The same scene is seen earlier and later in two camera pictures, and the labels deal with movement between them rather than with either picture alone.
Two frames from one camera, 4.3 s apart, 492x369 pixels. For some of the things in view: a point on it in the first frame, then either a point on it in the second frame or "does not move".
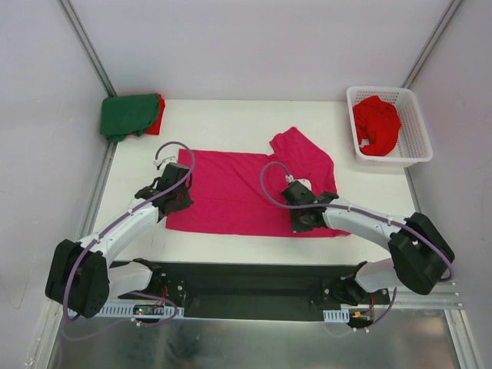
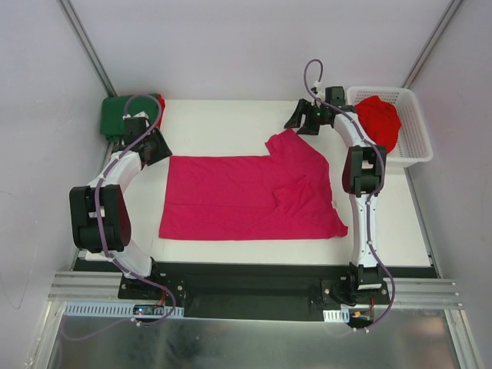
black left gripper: (178, 202) → (154, 147)
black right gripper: (300, 221) → (310, 115)
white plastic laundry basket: (413, 144) does not move
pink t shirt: (239, 194) does not move
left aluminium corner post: (87, 47) does not move
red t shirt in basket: (378, 121) does not move
